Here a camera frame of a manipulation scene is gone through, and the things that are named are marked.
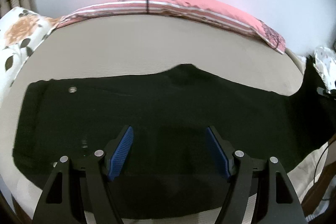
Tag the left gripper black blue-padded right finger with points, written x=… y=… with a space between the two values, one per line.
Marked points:
x=276 y=199

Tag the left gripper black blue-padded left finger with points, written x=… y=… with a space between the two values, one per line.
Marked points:
x=61 y=200

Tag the black pants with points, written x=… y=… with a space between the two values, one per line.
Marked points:
x=171 y=170

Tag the white dotted crumpled blanket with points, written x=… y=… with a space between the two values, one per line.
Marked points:
x=325 y=66

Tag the pink tree print pillow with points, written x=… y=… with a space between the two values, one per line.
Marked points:
x=211 y=12

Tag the white orange floral pillow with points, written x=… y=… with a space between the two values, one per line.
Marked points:
x=22 y=31

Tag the beige bed mattress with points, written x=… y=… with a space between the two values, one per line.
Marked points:
x=137 y=45

